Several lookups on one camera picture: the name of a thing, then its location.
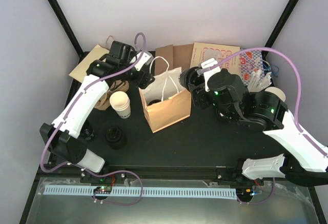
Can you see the cakes printed paper bag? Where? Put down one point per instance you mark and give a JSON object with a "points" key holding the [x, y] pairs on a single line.
{"points": [[205, 51]]}

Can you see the black cup lid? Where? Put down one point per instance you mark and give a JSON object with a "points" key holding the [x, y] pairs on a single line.
{"points": [[154, 101]]}

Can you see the cup of white straws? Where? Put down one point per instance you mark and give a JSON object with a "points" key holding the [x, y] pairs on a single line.
{"points": [[257, 84]]}

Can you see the stack of plain paper cups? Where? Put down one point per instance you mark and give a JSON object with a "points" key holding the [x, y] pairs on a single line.
{"points": [[278, 92]]}

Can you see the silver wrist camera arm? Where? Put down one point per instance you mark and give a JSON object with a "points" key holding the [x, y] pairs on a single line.
{"points": [[145, 59], [207, 69]]}

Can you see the stack of black cup lids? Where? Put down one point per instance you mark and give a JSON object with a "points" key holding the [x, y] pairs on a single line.
{"points": [[115, 138]]}

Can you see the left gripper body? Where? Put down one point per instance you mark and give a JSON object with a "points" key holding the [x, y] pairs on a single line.
{"points": [[137, 81]]}

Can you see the yellow kraft paper bag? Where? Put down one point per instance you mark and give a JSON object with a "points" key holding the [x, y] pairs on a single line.
{"points": [[79, 72]]}

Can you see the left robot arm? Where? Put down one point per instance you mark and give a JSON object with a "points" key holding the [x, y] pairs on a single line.
{"points": [[62, 136]]}

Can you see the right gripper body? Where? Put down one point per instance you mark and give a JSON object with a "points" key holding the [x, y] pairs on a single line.
{"points": [[232, 115]]}

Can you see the white slotted cable duct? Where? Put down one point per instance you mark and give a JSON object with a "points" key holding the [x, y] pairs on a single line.
{"points": [[214, 193]]}

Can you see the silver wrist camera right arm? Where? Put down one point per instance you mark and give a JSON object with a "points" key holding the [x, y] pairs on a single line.
{"points": [[207, 69]]}

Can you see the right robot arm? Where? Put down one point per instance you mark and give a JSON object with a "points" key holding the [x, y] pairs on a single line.
{"points": [[304, 164]]}

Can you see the brown flat paper bag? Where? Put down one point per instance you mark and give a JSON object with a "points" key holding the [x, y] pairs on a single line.
{"points": [[176, 56]]}

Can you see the black printed paper cup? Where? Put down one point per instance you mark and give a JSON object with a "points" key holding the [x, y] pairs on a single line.
{"points": [[190, 77]]}

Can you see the blue checkered paper bag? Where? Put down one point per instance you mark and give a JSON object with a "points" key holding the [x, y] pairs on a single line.
{"points": [[251, 61]]}

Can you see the orange paper bag white handles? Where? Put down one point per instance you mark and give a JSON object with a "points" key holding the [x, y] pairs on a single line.
{"points": [[175, 102]]}

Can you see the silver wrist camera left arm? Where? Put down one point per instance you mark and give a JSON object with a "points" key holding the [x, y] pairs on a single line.
{"points": [[145, 59]]}

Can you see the stack of pulp cup carriers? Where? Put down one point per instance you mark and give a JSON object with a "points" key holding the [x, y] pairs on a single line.
{"points": [[104, 102]]}

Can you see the stack of white paper cups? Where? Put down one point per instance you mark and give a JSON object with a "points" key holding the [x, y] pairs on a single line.
{"points": [[120, 102]]}

